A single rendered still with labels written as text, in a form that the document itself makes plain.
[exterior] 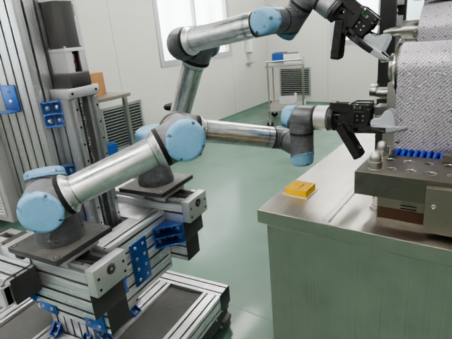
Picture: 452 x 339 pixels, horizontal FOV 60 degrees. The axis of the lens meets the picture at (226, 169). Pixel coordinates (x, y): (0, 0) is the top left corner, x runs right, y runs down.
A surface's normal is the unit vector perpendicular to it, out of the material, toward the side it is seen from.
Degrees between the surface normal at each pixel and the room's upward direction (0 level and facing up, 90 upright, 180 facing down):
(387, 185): 90
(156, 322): 0
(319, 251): 90
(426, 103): 90
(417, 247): 90
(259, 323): 0
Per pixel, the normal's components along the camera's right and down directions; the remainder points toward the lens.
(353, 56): -0.57, 0.32
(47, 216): 0.18, 0.35
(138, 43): 0.81, 0.12
